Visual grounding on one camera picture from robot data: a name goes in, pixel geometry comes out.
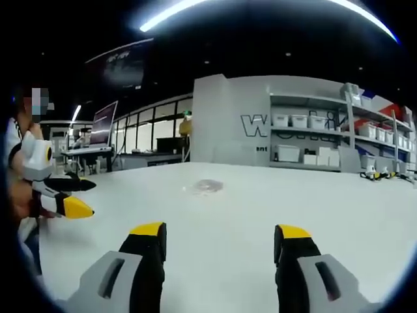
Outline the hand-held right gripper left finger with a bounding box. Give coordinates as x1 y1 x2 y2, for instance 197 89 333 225
66 221 167 313

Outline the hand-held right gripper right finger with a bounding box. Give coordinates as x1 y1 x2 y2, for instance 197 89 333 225
273 223 371 313

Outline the clear resealable bag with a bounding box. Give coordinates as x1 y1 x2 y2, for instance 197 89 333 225
182 178 226 197

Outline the yellow bag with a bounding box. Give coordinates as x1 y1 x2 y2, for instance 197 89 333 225
179 117 194 138

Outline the person's left hand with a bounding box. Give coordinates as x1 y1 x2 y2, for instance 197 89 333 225
11 179 40 219

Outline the person's white striped clothing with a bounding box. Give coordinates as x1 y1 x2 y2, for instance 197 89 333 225
6 117 26 172

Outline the spare hand-held gripper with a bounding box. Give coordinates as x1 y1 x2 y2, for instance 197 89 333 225
359 165 394 181
392 169 417 185

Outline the large white storage box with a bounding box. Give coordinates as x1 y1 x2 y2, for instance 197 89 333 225
274 144 301 163

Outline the dark hanging display screen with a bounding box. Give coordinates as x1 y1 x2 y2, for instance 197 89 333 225
84 37 154 90

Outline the grey shelf unit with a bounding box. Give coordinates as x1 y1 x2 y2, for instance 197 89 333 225
268 92 354 173

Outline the row of white storage bins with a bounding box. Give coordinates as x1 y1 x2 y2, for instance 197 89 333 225
357 123 415 151

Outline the grey metal rack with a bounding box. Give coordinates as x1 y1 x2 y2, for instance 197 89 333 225
340 82 417 179

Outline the curved ceiling light strip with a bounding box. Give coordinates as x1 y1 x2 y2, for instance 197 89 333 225
337 0 399 44

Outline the grey desk with frame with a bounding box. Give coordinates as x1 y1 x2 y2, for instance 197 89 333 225
59 145 115 174

